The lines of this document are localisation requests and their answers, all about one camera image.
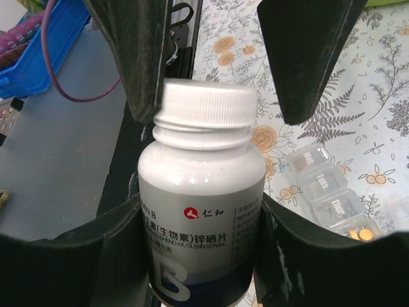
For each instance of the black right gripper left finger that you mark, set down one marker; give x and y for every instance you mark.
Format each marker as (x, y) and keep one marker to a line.
(101, 263)

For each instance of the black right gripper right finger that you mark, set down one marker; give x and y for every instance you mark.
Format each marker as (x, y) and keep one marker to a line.
(299, 263)

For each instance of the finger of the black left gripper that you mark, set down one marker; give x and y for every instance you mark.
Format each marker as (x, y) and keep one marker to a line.
(303, 40)
(137, 32)

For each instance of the white bottle cap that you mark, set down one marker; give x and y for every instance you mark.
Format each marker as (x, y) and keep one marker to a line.
(206, 104)

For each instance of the white pill bottle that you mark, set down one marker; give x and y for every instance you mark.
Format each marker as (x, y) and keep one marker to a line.
(201, 191)

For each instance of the orange pills in organizer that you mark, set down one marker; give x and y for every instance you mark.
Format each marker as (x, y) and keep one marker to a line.
(362, 234)

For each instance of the blue plastic bin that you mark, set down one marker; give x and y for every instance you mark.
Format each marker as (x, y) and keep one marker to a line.
(29, 75)

